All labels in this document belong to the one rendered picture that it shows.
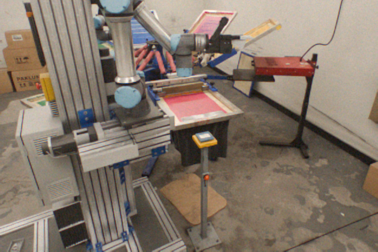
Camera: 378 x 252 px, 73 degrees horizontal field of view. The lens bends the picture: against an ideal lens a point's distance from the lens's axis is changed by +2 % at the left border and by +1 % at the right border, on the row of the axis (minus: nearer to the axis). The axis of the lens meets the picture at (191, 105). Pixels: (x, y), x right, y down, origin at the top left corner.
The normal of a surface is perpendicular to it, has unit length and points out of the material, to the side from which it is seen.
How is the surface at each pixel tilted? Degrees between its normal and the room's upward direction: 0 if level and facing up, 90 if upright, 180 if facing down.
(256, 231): 0
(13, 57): 90
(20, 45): 91
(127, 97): 98
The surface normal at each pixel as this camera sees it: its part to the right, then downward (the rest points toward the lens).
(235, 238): -0.01, -0.91
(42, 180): 0.47, 0.36
